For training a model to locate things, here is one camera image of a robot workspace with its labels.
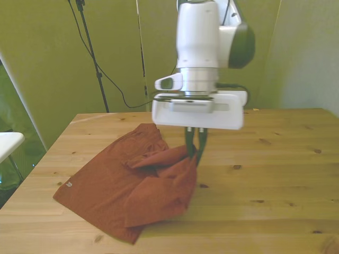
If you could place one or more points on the black tripod pole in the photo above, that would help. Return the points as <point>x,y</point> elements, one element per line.
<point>92,55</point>

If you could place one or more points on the white slanted frame bar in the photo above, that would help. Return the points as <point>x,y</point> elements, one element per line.
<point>19,92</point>

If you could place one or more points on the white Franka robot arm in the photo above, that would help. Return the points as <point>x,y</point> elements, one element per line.
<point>197,34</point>

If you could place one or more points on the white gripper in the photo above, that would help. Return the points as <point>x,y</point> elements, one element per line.
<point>227,116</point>

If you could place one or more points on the white folding table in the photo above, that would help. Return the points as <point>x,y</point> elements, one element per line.
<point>9,141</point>

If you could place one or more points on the rust orange shorts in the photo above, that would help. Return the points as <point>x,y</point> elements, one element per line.
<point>111,185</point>

